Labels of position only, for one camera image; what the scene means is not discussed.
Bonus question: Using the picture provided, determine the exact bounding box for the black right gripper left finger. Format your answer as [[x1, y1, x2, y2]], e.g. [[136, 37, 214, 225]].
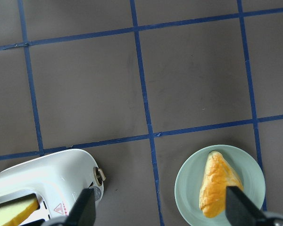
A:
[[65, 188, 96, 226]]

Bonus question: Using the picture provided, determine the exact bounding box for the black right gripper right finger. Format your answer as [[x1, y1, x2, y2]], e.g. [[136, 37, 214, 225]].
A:
[[225, 186, 264, 226]]

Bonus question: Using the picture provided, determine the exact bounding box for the toaster lever knob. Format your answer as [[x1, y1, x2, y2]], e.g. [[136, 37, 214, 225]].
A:
[[93, 167, 106, 186]]

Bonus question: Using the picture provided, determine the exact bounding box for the white two-slot toaster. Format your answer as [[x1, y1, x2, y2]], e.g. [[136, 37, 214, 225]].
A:
[[0, 149, 104, 226]]

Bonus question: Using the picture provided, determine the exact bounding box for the bread slice in toaster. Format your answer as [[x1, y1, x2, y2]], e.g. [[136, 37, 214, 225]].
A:
[[0, 196, 39, 226]]

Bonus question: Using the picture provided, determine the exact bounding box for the golden triangular pastry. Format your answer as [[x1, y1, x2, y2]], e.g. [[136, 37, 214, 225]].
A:
[[199, 151, 244, 218]]

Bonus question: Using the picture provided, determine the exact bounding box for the pale green plate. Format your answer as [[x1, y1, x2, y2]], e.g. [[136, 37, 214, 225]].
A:
[[174, 145, 266, 226]]

